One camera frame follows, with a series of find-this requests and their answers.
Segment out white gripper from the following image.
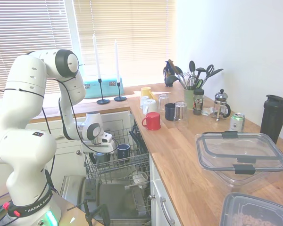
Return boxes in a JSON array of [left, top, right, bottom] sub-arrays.
[[81, 140, 118, 164]]

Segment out dark blue ceramic mug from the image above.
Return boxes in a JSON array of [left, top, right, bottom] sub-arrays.
[[117, 143, 131, 160]]

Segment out dishwasher tub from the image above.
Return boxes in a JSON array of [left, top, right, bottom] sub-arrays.
[[128, 112, 152, 170]]

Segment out stainless dishwasher door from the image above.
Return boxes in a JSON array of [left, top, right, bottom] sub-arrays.
[[58, 175, 152, 225]]

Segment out red mug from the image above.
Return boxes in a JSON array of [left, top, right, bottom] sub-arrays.
[[141, 112, 162, 131]]

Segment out plain white mug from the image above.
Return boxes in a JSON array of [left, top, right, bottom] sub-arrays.
[[142, 98, 158, 115]]

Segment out yellow mug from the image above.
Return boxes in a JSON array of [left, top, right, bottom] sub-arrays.
[[140, 86, 157, 101]]

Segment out white ceramic bowl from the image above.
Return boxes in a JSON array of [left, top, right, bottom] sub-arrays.
[[131, 172, 149, 186]]

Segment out black metal candle holder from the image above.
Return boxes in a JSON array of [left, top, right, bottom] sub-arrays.
[[114, 82, 127, 102], [96, 78, 110, 105]]

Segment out white cabinet with drawer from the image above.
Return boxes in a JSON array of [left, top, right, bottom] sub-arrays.
[[149, 154, 183, 226]]

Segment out teal metal bread box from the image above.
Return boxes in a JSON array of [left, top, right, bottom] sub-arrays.
[[83, 78, 124, 99]]

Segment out white patterned cup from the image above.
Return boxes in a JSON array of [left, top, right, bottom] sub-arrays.
[[139, 95, 150, 110]]

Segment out navy blue cup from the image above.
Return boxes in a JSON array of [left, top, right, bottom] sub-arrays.
[[164, 102, 176, 121]]

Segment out clear glass tumbler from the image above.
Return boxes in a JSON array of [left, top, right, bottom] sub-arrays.
[[173, 101, 189, 128], [157, 93, 171, 113]]

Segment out white taper candle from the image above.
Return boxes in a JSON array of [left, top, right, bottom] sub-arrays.
[[114, 39, 121, 84], [92, 33, 102, 80]]

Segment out pale green utensil holder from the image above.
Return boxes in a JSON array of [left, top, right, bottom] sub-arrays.
[[183, 88, 195, 110]]

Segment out dark blue painted vase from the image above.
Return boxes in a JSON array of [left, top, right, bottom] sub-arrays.
[[164, 60, 177, 88]]

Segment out spice jar with black lid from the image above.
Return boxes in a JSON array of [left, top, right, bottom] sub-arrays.
[[192, 88, 205, 116]]

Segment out metal whisk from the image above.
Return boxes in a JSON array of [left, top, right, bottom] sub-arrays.
[[178, 72, 195, 91]]

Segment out small paper packets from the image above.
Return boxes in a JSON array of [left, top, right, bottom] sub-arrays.
[[201, 106, 215, 116]]

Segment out black nylon spoon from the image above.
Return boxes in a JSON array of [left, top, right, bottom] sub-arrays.
[[189, 60, 197, 90], [173, 65, 187, 88]]

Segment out wooden spatula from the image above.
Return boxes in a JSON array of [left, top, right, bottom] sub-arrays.
[[167, 58, 178, 74]]

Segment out beige window blind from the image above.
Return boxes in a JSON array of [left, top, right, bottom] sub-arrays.
[[0, 0, 73, 100], [73, 0, 176, 87]]

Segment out glass French press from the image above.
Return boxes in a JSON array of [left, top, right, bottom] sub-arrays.
[[211, 89, 232, 121]]

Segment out clear lidded storage container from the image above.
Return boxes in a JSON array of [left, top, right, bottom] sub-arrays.
[[194, 130, 283, 189]]

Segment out white green drink can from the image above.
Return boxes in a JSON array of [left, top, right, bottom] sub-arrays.
[[230, 112, 246, 133]]

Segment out black nylon turner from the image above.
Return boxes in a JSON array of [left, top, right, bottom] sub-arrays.
[[203, 68, 225, 88]]

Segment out clear container with food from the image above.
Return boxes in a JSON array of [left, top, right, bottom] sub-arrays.
[[219, 192, 283, 226]]

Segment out black shaker bottle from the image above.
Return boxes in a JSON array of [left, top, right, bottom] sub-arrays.
[[259, 94, 283, 145]]

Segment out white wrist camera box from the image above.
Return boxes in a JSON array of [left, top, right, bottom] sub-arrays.
[[102, 131, 114, 144]]

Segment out grey wire mug rack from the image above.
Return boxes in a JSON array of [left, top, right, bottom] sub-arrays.
[[83, 126, 150, 185]]

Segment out white cabinet with bar handle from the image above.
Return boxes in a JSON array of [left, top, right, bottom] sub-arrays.
[[25, 110, 133, 167]]

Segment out black camera tripod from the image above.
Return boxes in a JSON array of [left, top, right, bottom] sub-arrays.
[[67, 198, 112, 226]]

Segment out grey wire plate rack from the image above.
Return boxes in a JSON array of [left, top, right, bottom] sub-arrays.
[[124, 164, 152, 213]]

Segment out chrome drawer handle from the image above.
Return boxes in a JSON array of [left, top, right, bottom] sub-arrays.
[[159, 196, 176, 226]]

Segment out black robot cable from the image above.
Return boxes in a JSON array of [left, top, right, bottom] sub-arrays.
[[0, 63, 119, 214]]

